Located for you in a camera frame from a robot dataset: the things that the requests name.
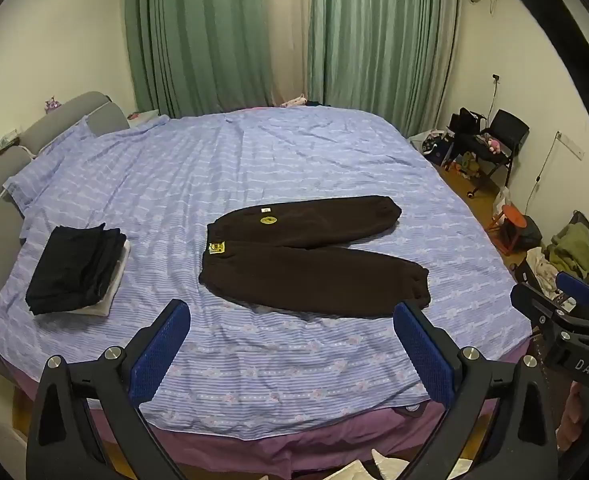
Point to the grey padded headboard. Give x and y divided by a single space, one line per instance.
49 125

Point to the blue striped pillow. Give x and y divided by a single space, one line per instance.
49 165

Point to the blue striped floral bed sheet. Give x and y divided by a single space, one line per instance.
284 160

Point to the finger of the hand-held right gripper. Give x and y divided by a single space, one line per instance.
537 305
577 287

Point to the black folding chair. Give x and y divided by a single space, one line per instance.
507 132
467 125

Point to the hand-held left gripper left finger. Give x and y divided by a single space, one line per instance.
159 355

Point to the white shopping bag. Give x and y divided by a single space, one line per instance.
432 142

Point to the pink and white object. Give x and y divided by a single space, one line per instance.
294 100

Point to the purple toy figure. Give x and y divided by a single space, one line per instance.
53 104

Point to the purple bed skirt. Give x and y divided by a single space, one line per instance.
284 445

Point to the pink plush toy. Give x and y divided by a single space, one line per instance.
494 146

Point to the folded white cloth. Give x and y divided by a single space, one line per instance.
114 282

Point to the olive green garment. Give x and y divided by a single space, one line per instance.
572 247

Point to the green curtain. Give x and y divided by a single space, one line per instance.
384 40
199 35

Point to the red stool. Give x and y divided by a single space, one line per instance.
512 215

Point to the beige sheer curtain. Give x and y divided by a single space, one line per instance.
287 30

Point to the stack of folded black clothes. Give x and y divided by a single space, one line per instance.
74 265

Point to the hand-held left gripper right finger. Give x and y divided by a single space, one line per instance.
424 350

